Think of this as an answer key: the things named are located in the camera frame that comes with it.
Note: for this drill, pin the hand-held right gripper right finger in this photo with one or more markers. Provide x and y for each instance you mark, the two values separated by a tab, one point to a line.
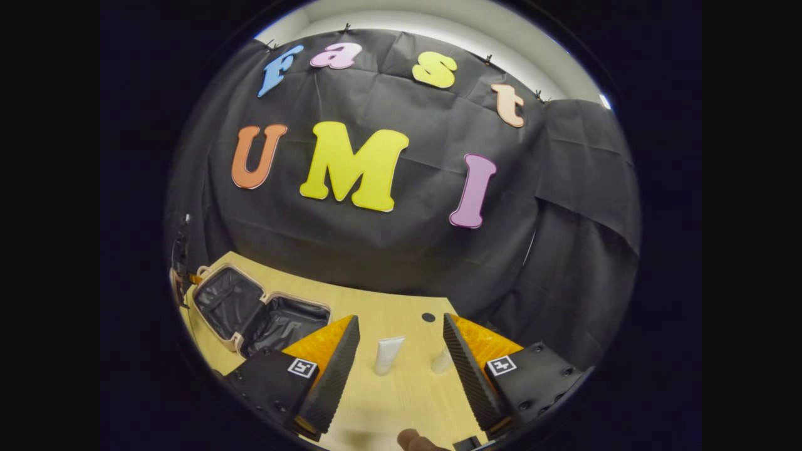
473	376

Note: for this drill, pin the white squeeze tube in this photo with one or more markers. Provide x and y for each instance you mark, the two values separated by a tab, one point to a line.
387	354

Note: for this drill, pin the black backdrop cloth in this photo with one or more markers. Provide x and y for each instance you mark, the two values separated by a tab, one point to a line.
388	250

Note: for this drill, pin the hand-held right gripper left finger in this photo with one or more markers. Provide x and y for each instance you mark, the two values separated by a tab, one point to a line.
332	382

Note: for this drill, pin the white pump bottle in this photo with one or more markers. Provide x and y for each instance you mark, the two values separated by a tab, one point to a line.
440	361

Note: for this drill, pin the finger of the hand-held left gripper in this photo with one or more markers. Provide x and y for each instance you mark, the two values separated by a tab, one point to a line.
196	279

